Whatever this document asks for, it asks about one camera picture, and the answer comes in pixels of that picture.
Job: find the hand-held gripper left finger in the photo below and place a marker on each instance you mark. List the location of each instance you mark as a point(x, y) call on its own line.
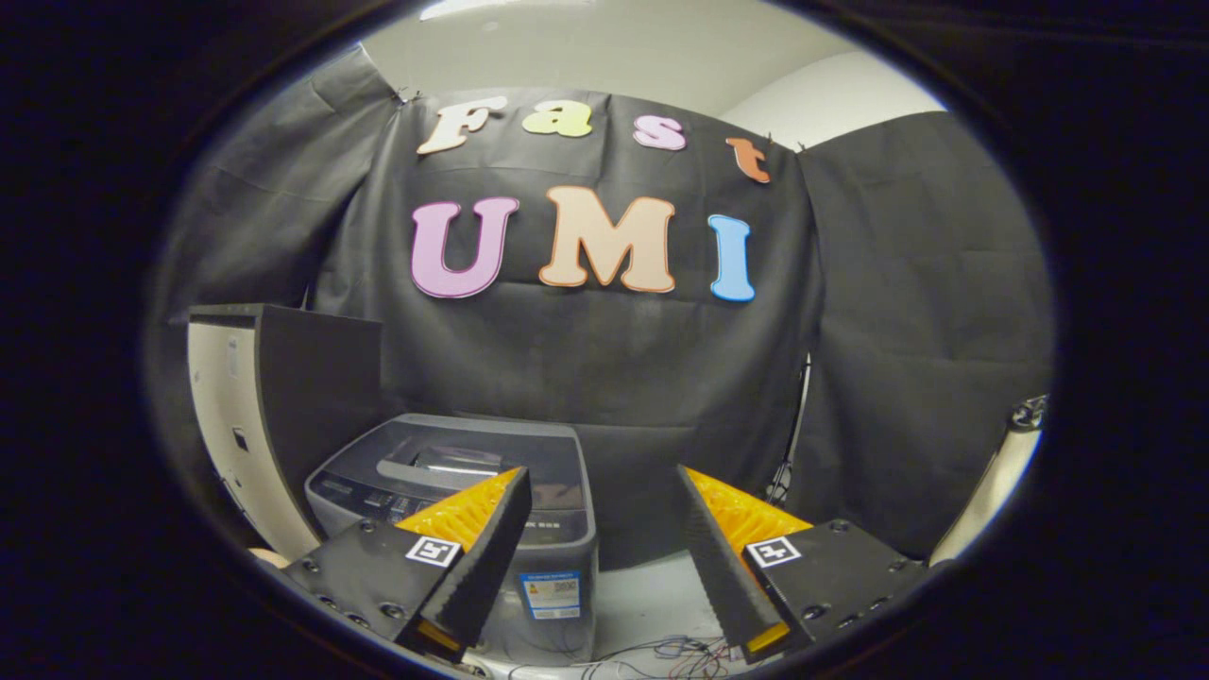
point(482, 567)

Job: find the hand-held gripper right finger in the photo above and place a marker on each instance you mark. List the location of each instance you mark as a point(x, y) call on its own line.
point(723, 567)

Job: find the grey washing machine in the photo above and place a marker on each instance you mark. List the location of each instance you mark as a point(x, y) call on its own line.
point(501, 633)

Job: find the dark washing machine lid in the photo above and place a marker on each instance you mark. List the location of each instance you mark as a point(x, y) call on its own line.
point(529, 453)

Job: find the black light stand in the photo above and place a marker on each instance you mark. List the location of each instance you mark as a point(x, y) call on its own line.
point(782, 472)

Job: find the black backdrop cloth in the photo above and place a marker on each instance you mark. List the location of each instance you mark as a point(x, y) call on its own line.
point(614, 359)

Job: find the beige cabinet with dark sides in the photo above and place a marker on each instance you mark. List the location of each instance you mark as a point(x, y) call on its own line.
point(312, 397)

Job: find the white pole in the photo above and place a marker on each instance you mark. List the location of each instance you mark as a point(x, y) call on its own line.
point(992, 482)

